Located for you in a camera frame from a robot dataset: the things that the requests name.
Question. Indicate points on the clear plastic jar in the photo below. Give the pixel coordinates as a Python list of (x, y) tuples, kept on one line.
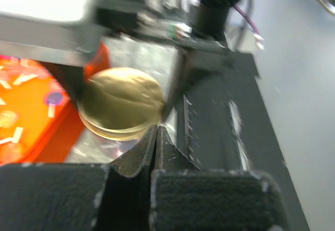
[(92, 148)]

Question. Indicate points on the gold round jar lid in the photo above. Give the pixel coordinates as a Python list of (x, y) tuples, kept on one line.
[(120, 103)]

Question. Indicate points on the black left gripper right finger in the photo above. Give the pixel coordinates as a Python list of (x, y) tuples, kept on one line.
[(177, 188)]

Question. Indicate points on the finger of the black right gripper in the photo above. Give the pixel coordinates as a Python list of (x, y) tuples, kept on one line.
[(192, 66)]

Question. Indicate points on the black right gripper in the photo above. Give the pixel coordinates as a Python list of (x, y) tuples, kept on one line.
[(65, 49)]

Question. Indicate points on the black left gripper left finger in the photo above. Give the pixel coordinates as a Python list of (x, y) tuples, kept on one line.
[(130, 186)]

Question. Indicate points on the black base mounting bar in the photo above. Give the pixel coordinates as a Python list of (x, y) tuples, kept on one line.
[(222, 123)]

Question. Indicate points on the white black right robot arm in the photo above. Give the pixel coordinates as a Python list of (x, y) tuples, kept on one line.
[(206, 18)]

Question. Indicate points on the orange tray of candies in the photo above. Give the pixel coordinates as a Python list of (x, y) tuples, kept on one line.
[(39, 123)]

